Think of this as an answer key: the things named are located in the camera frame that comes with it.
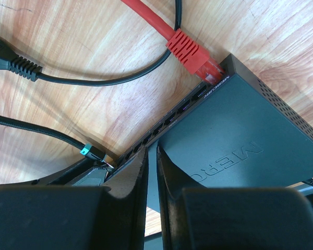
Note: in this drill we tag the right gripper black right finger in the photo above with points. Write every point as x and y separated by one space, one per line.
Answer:
196 217

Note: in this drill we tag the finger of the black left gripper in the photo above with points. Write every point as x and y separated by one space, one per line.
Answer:
85 172

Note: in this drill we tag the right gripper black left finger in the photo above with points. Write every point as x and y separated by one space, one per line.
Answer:
109 216

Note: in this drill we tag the black network switch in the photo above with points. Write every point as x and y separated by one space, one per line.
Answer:
237 133

